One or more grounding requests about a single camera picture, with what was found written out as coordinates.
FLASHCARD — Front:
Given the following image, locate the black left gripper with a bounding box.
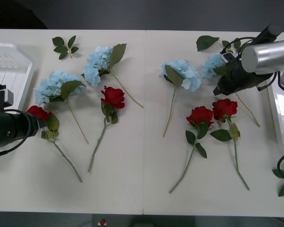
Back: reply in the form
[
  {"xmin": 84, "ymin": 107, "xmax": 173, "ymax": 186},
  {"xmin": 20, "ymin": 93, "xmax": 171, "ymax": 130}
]
[{"xmin": 0, "ymin": 110, "xmax": 47, "ymax": 149}]

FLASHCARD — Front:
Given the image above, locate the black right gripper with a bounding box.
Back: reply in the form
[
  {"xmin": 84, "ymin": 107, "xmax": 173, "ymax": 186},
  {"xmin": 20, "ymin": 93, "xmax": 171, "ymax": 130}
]
[{"xmin": 213, "ymin": 60, "xmax": 252, "ymax": 96}]

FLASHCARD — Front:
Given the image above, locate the pale blue flower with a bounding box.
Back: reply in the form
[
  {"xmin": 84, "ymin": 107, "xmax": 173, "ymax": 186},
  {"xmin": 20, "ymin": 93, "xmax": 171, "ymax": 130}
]
[
  {"xmin": 159, "ymin": 60, "xmax": 202, "ymax": 138},
  {"xmin": 33, "ymin": 70, "xmax": 89, "ymax": 144},
  {"xmin": 200, "ymin": 53, "xmax": 261, "ymax": 128},
  {"xmin": 81, "ymin": 43, "xmax": 144, "ymax": 109}
]

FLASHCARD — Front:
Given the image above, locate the red rose with stem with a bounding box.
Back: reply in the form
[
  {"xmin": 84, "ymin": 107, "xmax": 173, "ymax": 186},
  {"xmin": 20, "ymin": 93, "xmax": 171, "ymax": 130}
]
[
  {"xmin": 169, "ymin": 106, "xmax": 214, "ymax": 194},
  {"xmin": 210, "ymin": 98, "xmax": 250, "ymax": 191},
  {"xmin": 26, "ymin": 105, "xmax": 83, "ymax": 183},
  {"xmin": 88, "ymin": 85, "xmax": 125, "ymax": 173}
]

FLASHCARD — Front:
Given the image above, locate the single loose green leaf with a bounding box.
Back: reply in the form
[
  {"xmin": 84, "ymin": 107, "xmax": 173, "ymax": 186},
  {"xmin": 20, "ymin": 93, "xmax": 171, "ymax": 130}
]
[{"xmin": 195, "ymin": 35, "xmax": 220, "ymax": 52}]

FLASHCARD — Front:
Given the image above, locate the shallow white box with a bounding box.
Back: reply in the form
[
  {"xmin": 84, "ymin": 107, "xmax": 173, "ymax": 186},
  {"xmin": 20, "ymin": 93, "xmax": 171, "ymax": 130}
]
[
  {"xmin": 0, "ymin": 42, "xmax": 37, "ymax": 112},
  {"xmin": 266, "ymin": 70, "xmax": 284, "ymax": 145}
]

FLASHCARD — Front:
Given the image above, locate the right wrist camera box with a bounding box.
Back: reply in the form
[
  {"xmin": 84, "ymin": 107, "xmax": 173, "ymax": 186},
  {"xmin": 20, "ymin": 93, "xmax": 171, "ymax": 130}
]
[{"xmin": 220, "ymin": 52, "xmax": 237, "ymax": 64}]

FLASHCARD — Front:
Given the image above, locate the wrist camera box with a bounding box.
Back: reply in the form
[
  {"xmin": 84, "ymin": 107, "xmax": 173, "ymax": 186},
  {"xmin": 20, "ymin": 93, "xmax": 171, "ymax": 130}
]
[
  {"xmin": 0, "ymin": 83, "xmax": 15, "ymax": 111},
  {"xmin": 220, "ymin": 52, "xmax": 237, "ymax": 64}
]

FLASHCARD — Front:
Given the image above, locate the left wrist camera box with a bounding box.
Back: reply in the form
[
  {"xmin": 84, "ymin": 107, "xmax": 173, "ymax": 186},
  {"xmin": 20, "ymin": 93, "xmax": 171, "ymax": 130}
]
[{"xmin": 0, "ymin": 83, "xmax": 15, "ymax": 111}]

